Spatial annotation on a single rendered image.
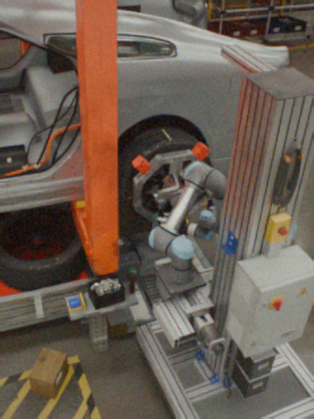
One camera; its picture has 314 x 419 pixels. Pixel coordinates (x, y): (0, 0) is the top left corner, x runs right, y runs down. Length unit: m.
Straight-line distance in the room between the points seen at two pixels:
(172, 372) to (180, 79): 1.80
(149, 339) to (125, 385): 0.33
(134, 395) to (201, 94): 1.95
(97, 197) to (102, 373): 1.19
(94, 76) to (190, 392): 1.82
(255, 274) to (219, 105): 1.49
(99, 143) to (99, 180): 0.23
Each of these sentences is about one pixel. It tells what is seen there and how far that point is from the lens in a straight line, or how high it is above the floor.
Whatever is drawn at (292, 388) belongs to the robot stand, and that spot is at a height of 0.21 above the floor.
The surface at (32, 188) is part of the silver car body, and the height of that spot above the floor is 0.90.
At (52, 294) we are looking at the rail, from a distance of 3.40.
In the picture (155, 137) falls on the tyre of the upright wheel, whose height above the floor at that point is 1.17.
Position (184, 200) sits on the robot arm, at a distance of 2.76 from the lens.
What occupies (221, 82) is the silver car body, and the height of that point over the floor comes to 1.49.
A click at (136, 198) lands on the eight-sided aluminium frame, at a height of 0.84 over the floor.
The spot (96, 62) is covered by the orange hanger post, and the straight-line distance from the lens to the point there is 2.49.
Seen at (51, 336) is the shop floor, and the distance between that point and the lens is 3.64.
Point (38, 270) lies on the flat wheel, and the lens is 3.39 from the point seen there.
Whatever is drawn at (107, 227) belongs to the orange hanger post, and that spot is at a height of 0.90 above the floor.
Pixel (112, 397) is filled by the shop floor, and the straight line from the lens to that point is 3.34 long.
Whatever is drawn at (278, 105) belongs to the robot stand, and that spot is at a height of 2.01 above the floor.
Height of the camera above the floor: 2.83
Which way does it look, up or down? 38 degrees down
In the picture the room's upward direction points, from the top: 3 degrees clockwise
